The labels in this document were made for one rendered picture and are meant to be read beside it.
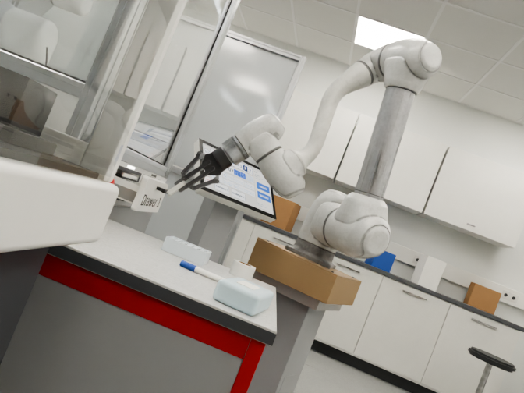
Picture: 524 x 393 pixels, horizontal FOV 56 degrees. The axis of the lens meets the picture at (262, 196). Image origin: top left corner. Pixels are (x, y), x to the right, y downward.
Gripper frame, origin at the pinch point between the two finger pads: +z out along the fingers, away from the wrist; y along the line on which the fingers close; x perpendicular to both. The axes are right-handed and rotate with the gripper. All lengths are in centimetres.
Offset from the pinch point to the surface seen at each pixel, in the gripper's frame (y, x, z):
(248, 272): -35.6, 21.7, -7.1
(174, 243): -17.3, 29.0, 5.1
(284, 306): -55, -14, -8
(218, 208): -6, -91, -1
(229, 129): 41, -168, -30
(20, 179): -9, 114, -1
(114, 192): -8, 83, -2
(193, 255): -23.0, 29.3, 2.2
